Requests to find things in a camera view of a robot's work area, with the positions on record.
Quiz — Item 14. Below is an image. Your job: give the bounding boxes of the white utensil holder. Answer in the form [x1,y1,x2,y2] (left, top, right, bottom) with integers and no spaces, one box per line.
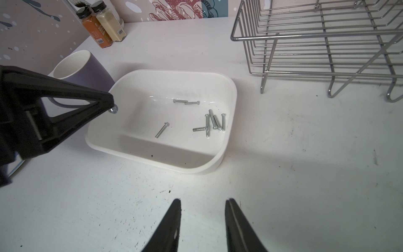
[63,0,125,28]

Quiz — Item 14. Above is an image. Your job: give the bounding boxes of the white storage box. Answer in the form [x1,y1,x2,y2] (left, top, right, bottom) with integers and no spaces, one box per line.
[86,70,237,174]

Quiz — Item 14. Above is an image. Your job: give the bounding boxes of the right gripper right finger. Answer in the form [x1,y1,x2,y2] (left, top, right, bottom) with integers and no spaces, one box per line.
[225,198,268,252]

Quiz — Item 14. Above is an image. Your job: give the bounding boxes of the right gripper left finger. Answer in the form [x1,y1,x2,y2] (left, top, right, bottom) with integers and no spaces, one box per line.
[142,198,182,252]

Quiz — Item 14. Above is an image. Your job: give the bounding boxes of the long screw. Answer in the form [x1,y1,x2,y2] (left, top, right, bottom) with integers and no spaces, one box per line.
[221,113,226,132]

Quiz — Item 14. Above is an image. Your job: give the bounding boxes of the short screw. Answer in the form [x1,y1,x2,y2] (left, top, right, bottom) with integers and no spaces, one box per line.
[109,105,119,114]
[192,127,208,132]

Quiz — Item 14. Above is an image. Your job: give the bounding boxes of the purple mug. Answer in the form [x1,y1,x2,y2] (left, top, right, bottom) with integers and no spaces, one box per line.
[49,50,115,92]

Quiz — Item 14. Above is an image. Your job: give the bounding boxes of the orange spice bottle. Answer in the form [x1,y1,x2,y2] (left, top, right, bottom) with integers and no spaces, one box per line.
[76,5,113,48]

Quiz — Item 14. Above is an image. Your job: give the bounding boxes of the lone screw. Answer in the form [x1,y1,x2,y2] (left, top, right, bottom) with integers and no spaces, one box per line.
[173,99,188,104]

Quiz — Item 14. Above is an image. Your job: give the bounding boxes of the yellow spice bottle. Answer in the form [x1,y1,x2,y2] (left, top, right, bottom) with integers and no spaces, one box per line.
[90,1,127,42]

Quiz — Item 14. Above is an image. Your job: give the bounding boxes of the metal dish rack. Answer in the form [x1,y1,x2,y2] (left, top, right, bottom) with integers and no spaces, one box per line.
[230,1,403,103]

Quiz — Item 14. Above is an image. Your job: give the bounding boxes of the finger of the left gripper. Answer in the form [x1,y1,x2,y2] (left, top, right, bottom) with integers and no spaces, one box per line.
[1,66,114,159]

